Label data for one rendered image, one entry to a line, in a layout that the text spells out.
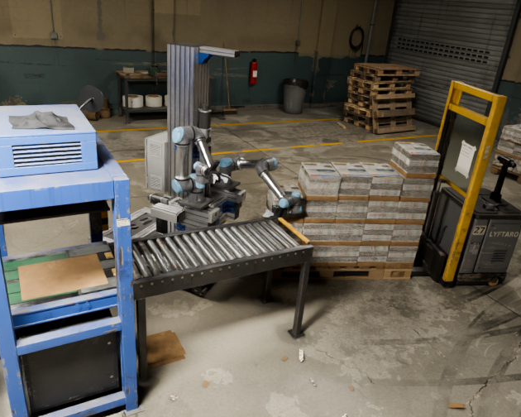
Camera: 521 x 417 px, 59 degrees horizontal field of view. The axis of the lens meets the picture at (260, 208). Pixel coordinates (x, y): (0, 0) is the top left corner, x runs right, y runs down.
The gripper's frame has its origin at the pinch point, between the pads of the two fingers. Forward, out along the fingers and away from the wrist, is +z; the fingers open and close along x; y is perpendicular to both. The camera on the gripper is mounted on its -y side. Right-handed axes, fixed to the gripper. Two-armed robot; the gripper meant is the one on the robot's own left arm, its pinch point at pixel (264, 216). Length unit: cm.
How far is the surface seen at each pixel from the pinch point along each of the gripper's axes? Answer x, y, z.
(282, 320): 43, -76, -1
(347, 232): 10, -24, -85
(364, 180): 12, 26, -92
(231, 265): 63, 2, 60
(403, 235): 30, -27, -137
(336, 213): 4, -6, -74
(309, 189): -3.8, 16.8, -45.8
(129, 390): 83, -59, 134
